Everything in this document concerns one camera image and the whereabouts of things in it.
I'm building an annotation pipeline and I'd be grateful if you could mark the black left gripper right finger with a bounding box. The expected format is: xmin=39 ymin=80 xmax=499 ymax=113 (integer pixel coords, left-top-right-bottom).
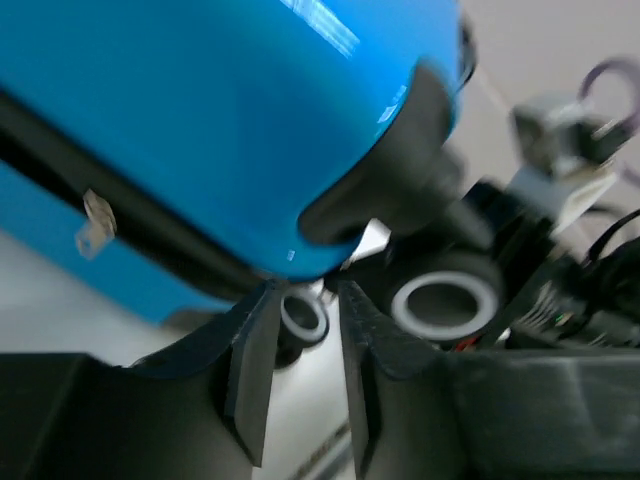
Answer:
xmin=339 ymin=282 xmax=639 ymax=479

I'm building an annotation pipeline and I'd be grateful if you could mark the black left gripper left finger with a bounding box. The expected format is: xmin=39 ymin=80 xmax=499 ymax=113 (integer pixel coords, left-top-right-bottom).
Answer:
xmin=1 ymin=281 xmax=283 ymax=479

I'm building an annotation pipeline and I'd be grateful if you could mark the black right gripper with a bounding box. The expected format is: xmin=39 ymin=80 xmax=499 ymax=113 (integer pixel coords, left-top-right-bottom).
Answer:
xmin=452 ymin=181 xmax=639 ymax=351

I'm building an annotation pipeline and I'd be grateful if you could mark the blue kids suitcase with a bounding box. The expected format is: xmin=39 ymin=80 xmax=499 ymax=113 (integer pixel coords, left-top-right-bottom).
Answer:
xmin=1 ymin=1 xmax=493 ymax=323

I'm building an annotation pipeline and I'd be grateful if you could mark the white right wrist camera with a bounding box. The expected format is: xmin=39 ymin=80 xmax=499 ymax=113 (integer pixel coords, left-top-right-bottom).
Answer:
xmin=507 ymin=93 xmax=620 ymax=234

